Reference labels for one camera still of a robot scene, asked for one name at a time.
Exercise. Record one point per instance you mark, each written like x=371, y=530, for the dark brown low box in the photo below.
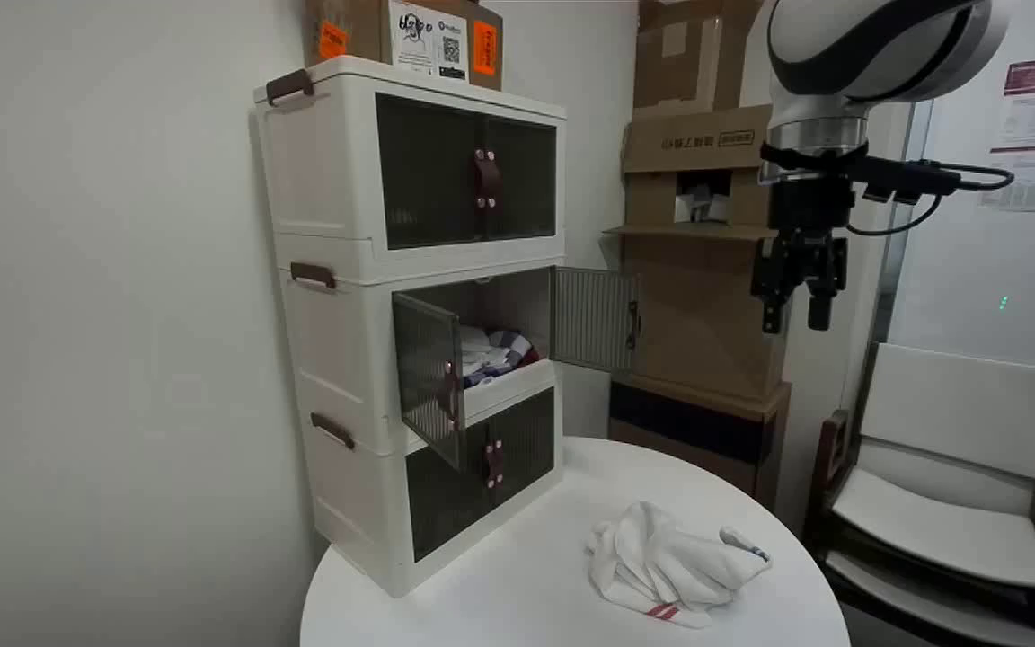
x=693, y=427

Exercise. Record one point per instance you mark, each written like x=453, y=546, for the cardboard box orange stickers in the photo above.
x=361, y=31

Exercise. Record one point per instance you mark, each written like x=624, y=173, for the white chair seat cushion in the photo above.
x=950, y=525

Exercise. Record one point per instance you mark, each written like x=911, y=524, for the flat printed cardboard box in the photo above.
x=697, y=141

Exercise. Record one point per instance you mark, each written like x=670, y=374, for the tall cardboard box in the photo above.
x=693, y=56

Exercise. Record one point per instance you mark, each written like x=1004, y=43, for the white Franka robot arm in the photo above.
x=878, y=40

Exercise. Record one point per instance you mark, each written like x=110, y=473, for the blue white checked towel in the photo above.
x=504, y=355

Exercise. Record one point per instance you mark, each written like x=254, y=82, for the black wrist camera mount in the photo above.
x=889, y=177

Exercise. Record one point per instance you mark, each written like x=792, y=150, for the white chair back cushion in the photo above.
x=962, y=409

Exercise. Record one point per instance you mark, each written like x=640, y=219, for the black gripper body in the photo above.
x=808, y=226

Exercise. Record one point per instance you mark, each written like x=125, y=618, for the white towel blue red stripes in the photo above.
x=673, y=561

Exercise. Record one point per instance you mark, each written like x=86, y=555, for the dark translucent cabinet door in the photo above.
x=430, y=165
x=531, y=442
x=422, y=361
x=593, y=325
x=446, y=503
x=531, y=173

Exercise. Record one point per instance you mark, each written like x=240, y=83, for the white plastic storage cabinet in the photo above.
x=324, y=181

